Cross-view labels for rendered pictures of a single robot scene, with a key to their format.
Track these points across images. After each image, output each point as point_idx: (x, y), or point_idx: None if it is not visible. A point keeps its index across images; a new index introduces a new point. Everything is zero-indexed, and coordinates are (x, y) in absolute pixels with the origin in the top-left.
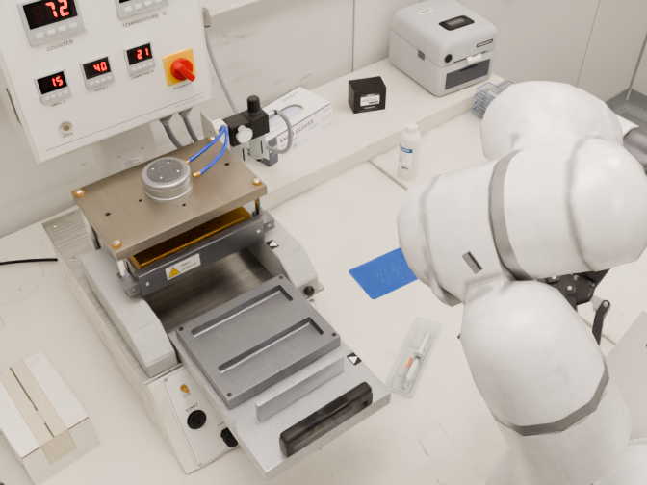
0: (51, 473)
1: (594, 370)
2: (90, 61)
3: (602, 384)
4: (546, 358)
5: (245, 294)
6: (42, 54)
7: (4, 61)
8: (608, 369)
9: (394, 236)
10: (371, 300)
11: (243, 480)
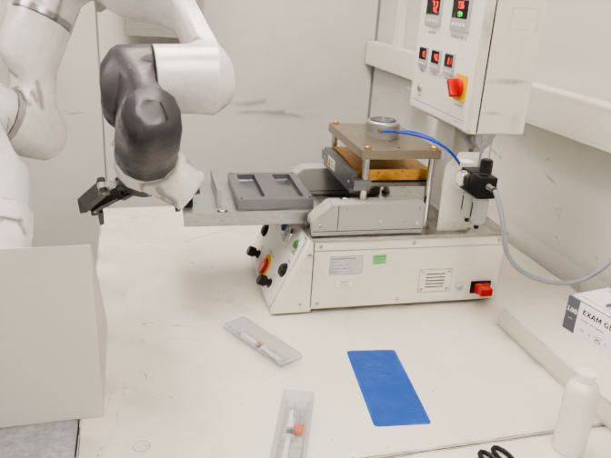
0: None
1: None
2: (435, 49)
3: (14, 0)
4: None
5: (304, 187)
6: (426, 34)
7: (418, 28)
8: (18, 8)
9: (435, 393)
10: (346, 350)
11: (228, 265)
